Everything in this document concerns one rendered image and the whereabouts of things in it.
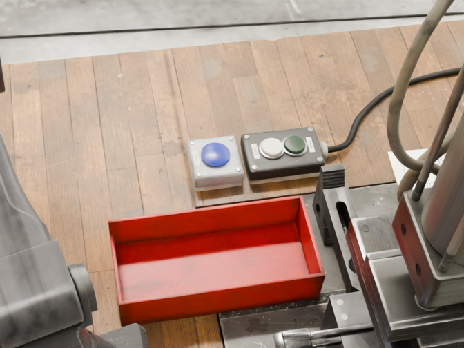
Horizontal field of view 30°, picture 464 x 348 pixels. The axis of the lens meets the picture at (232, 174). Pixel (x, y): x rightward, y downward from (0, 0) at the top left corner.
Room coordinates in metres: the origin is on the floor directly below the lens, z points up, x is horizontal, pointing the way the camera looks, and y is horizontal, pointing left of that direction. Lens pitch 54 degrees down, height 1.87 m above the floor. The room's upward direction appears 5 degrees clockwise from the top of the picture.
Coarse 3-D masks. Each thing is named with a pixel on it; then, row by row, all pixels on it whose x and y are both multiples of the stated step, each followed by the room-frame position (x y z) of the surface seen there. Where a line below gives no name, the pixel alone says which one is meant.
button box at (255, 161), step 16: (416, 80) 0.91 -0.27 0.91; (384, 96) 0.88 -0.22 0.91; (304, 128) 0.78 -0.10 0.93; (352, 128) 0.80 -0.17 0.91; (240, 144) 0.76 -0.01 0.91; (256, 144) 0.74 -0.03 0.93; (320, 144) 0.76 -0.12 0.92; (256, 160) 0.72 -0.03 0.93; (272, 160) 0.72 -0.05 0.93; (288, 160) 0.72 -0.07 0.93; (304, 160) 0.72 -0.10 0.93; (320, 160) 0.72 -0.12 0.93; (256, 176) 0.70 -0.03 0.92; (272, 176) 0.70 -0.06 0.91; (288, 176) 0.71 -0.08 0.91; (304, 176) 0.72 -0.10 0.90
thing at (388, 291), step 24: (384, 216) 0.50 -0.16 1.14; (360, 240) 0.47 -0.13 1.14; (384, 240) 0.47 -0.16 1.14; (360, 264) 0.45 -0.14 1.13; (384, 264) 0.42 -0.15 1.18; (384, 288) 0.39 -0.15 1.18; (408, 288) 0.39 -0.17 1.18; (384, 312) 0.37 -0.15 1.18; (408, 312) 0.37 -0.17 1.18; (432, 312) 0.37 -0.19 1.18; (456, 312) 0.37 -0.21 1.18; (384, 336) 0.36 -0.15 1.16; (408, 336) 0.36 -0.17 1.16; (432, 336) 0.36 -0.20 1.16; (456, 336) 0.36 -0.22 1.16
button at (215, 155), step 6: (210, 144) 0.73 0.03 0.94; (216, 144) 0.73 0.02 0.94; (222, 144) 0.73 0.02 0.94; (204, 150) 0.72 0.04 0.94; (210, 150) 0.72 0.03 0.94; (216, 150) 0.72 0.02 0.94; (222, 150) 0.72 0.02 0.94; (228, 150) 0.72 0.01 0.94; (204, 156) 0.71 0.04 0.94; (210, 156) 0.71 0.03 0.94; (216, 156) 0.71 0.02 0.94; (222, 156) 0.71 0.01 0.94; (228, 156) 0.71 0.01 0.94; (204, 162) 0.70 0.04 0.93; (210, 162) 0.70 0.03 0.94; (216, 162) 0.70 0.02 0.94; (222, 162) 0.70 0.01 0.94
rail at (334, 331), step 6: (366, 324) 0.45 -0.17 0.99; (324, 330) 0.44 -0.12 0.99; (330, 330) 0.44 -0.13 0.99; (336, 330) 0.44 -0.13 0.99; (342, 330) 0.44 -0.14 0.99; (348, 330) 0.44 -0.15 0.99; (354, 330) 0.44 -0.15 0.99; (360, 330) 0.45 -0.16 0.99; (312, 336) 0.43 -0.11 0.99; (318, 336) 0.43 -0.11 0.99; (324, 336) 0.44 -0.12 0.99
